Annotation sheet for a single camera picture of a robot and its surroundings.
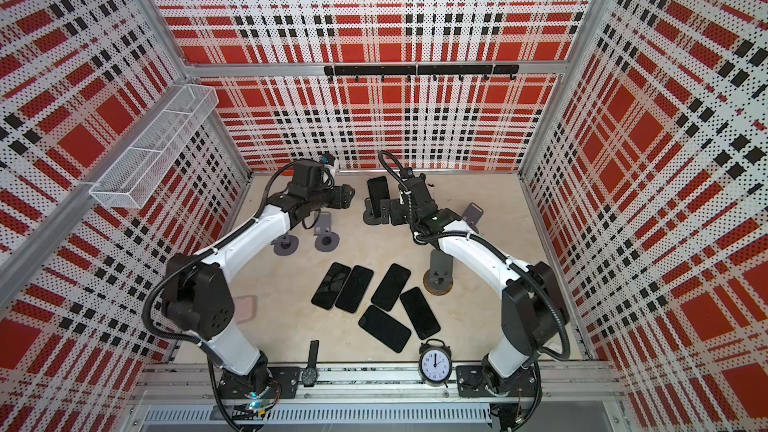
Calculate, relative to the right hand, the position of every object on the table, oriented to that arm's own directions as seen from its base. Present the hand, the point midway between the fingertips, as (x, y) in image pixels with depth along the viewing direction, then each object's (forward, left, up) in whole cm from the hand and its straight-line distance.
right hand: (399, 203), depth 85 cm
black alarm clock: (-38, -9, -18) cm, 43 cm away
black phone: (+15, +8, -11) cm, 20 cm away
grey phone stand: (+1, +26, -21) cm, 33 cm away
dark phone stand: (+8, +11, -17) cm, 22 cm away
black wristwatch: (-40, +23, -20) cm, 50 cm away
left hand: (+4, +17, -1) cm, 18 cm away
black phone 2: (-16, +3, -21) cm, 27 cm away
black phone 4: (-28, +4, -23) cm, 36 cm away
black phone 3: (-24, -6, -21) cm, 33 cm away
